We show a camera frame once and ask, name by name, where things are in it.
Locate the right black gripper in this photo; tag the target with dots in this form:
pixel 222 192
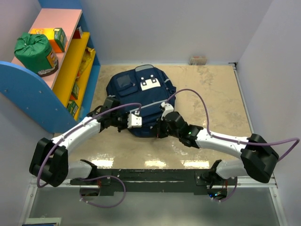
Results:
pixel 158 128

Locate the green box on lower shelf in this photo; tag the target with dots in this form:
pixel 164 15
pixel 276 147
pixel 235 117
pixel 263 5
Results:
pixel 75 92

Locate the yellow green carton box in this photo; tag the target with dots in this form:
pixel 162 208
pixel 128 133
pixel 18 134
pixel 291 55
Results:
pixel 56 37

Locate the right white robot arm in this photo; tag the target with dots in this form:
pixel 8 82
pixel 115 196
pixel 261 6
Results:
pixel 254 157

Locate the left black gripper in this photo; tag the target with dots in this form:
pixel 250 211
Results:
pixel 125 124

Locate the yellow snack bag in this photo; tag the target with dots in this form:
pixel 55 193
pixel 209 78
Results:
pixel 86 59

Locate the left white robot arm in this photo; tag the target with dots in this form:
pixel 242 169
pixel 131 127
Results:
pixel 50 162

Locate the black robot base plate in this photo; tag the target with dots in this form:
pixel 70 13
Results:
pixel 106 182

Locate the blue pink yellow shelf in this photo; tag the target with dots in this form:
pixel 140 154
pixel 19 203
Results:
pixel 54 93

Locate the green wrapped round package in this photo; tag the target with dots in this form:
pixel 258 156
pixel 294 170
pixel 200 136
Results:
pixel 36 54

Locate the small box at back wall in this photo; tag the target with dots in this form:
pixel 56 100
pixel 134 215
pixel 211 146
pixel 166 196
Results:
pixel 198 60

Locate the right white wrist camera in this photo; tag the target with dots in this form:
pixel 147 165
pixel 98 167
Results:
pixel 166 109

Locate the navy blue school backpack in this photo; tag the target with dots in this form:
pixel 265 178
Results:
pixel 146 85

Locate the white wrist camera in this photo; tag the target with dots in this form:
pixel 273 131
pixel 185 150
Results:
pixel 134 120
pixel 166 109

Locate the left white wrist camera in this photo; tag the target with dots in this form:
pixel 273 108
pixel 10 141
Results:
pixel 134 120

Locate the small box on yellow shelf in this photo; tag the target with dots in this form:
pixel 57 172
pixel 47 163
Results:
pixel 78 33

